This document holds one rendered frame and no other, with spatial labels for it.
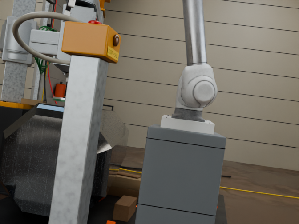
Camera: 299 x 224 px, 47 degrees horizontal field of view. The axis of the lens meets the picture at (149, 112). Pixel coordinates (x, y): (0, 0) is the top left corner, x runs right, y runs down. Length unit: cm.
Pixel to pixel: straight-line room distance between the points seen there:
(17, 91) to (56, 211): 257
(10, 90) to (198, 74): 217
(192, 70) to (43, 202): 140
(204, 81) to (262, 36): 649
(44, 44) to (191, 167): 205
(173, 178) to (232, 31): 644
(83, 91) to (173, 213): 107
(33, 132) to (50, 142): 14
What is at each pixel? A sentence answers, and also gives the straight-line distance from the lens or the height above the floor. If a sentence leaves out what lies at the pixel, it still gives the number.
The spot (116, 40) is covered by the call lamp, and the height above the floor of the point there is 105.
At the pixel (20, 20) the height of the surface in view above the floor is 124.
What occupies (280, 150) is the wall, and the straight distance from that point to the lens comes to 806.
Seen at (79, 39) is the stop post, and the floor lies 104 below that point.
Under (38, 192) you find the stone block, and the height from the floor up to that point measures 23.
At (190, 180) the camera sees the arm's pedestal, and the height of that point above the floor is 56.
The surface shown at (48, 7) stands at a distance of 564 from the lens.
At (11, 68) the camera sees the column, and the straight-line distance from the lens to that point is 345.
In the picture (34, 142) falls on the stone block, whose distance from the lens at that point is 248.
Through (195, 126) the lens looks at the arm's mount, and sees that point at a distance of 182.
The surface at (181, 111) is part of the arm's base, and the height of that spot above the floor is 90.
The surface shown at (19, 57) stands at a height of 120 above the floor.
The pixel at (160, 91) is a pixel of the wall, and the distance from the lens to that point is 772.
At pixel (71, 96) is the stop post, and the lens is 91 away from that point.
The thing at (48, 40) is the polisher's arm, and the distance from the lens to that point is 334.
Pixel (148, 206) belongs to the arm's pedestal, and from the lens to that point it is 182.
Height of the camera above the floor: 88
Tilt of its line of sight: level
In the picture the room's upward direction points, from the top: 8 degrees clockwise
